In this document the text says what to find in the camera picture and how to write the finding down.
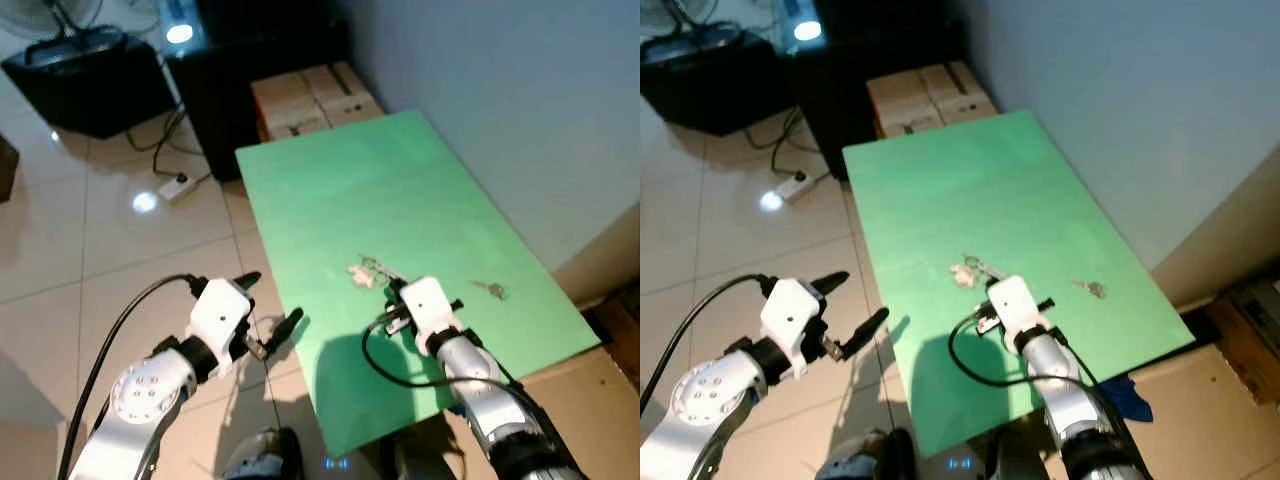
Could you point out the black cabinet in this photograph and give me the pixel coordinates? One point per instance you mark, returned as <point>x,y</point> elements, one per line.
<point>260,50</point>
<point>880,50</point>

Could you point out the electric fan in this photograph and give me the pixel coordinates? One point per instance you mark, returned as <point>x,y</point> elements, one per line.
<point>680,18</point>
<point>45,18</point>

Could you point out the brown cardboard box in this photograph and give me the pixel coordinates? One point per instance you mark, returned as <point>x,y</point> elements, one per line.
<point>930,100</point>
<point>315,100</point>

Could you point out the blue cloth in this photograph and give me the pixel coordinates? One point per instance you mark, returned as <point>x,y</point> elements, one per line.
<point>1130,397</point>

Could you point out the robot leg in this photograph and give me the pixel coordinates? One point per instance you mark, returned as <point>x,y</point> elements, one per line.
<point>870,460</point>
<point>420,460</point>
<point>1020,460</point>
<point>265,460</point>

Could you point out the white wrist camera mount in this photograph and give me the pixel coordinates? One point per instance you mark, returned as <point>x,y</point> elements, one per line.
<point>795,318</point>
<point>220,315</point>
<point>428,308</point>
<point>1012,305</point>

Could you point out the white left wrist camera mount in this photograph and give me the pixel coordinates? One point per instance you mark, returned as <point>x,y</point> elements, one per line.
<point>795,318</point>
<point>220,315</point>

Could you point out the robot left leg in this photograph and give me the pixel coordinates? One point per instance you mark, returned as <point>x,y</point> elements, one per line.
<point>265,460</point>
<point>870,460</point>

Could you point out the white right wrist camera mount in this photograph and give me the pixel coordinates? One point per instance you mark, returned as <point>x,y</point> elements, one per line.
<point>428,308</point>
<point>1012,305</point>

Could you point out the black speaker box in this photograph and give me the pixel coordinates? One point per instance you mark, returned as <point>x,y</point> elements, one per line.
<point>85,85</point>
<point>715,85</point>

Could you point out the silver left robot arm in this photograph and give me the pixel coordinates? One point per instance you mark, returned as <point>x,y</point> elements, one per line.
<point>140,400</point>
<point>700,405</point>

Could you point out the white power strip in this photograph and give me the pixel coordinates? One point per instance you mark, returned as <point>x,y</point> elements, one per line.
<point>793,187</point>
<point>178,187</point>

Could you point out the keys with white plush charm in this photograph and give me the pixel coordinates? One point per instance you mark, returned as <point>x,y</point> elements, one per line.
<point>963,273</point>
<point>362,275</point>

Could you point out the robot right leg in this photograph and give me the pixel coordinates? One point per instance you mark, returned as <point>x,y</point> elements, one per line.
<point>420,460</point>
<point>1020,460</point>

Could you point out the bright silver lamp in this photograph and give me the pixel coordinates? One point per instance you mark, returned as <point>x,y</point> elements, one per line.
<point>179,28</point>
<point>806,28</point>

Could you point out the dark brown furniture piece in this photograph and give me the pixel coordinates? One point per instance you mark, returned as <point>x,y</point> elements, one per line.
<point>8,170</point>

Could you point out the brown cardboard sheet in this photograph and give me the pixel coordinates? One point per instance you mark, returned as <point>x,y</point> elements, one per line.
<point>590,420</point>
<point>1220,430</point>

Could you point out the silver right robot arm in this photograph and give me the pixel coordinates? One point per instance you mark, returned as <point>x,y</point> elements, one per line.
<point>1060,390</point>
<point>480,390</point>

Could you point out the brown wooden crate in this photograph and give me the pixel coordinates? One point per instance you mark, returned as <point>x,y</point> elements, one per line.
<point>1245,340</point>
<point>615,330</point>

